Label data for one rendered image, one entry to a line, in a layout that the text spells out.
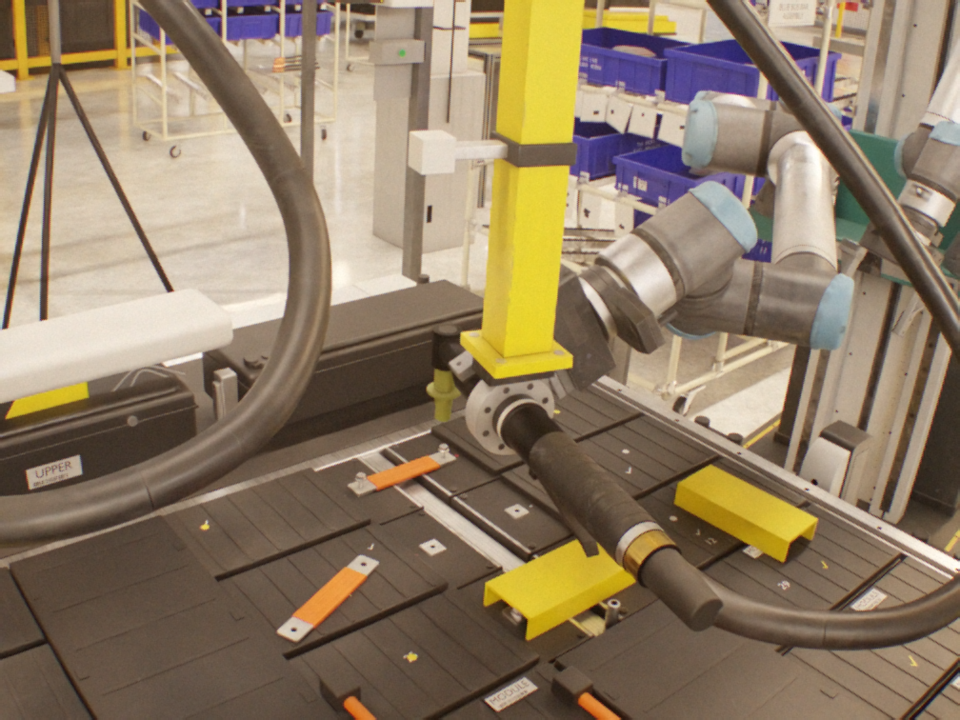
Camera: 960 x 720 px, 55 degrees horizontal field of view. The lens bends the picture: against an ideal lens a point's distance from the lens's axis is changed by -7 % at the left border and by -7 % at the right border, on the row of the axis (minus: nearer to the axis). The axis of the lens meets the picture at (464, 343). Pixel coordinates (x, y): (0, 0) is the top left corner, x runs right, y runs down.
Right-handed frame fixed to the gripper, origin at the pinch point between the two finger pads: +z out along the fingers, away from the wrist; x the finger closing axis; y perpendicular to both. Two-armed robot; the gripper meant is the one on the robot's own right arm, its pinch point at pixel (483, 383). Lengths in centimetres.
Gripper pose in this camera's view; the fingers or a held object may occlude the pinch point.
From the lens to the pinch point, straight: 101.1
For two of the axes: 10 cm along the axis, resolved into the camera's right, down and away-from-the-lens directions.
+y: -4.0, -4.0, 8.2
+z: -8.2, 5.6, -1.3
